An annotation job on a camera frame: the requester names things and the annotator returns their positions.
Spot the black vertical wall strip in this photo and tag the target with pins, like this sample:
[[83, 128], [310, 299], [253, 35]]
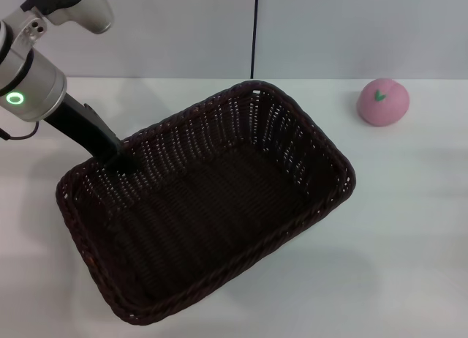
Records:
[[254, 30]]

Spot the dark brown woven basket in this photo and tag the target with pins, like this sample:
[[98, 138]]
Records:
[[226, 195]]

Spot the pink peach toy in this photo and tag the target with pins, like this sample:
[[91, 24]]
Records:
[[387, 107]]

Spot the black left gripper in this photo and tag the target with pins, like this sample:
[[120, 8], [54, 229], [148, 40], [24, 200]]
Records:
[[87, 133]]

